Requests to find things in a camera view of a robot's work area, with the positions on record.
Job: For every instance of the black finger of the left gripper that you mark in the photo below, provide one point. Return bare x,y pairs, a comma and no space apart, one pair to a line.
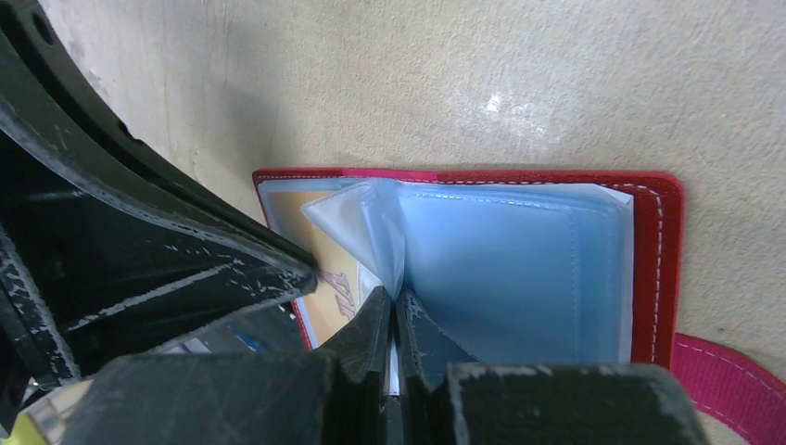
153,153
62,325

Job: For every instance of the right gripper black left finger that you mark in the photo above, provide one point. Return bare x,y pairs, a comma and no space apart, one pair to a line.
355,408

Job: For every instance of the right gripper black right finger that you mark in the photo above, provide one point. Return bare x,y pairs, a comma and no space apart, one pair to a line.
425,351

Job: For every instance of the red card holder wallet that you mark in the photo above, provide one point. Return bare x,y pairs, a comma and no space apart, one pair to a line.
549,267

